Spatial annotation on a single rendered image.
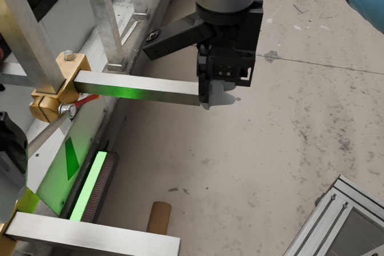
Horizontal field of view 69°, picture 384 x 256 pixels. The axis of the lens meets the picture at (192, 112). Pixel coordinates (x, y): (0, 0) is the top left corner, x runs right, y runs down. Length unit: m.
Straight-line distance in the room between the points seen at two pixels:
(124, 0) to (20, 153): 1.03
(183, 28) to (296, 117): 1.31
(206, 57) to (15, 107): 0.53
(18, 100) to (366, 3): 0.73
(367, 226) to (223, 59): 0.94
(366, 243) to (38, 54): 1.10
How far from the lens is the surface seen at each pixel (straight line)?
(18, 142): 0.27
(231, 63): 0.39
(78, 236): 0.43
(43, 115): 0.53
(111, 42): 0.73
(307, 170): 1.47
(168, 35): 0.41
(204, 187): 1.33
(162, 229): 1.19
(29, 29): 0.46
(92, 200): 0.57
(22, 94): 0.81
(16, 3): 0.44
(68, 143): 0.55
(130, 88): 0.50
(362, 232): 1.19
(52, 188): 0.54
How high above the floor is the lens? 1.21
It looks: 50 degrees down
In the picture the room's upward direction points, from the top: straight up
